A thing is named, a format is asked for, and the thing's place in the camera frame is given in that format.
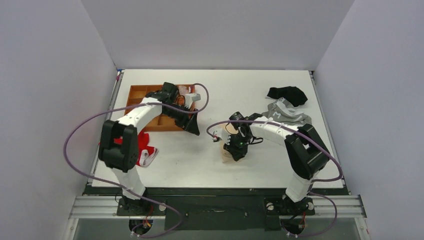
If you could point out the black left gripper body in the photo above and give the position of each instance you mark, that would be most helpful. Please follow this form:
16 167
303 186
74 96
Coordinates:
180 118

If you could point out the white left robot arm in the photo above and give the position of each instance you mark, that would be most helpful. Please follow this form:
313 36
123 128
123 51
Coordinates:
152 105

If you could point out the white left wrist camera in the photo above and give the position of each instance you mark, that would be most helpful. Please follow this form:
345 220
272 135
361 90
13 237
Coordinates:
191 98

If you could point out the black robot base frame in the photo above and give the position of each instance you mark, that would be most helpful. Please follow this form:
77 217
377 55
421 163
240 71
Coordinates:
211 208

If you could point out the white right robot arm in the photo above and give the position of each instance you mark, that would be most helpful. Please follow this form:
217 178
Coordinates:
306 151

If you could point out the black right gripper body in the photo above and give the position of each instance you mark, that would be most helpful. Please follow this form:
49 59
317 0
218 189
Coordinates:
235 149

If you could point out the cream beige underwear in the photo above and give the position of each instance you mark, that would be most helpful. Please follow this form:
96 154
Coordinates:
225 156

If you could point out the grey underwear white band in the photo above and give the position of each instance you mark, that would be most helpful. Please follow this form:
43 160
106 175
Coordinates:
282 111

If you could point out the black underwear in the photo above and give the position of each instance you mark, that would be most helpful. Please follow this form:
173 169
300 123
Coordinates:
292 94

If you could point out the red underwear white band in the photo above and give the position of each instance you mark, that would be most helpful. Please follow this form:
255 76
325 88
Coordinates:
144 149

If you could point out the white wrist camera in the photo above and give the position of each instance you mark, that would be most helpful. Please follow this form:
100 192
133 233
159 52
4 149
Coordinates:
191 98
221 134

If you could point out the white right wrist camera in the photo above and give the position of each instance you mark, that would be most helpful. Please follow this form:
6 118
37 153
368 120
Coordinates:
221 134

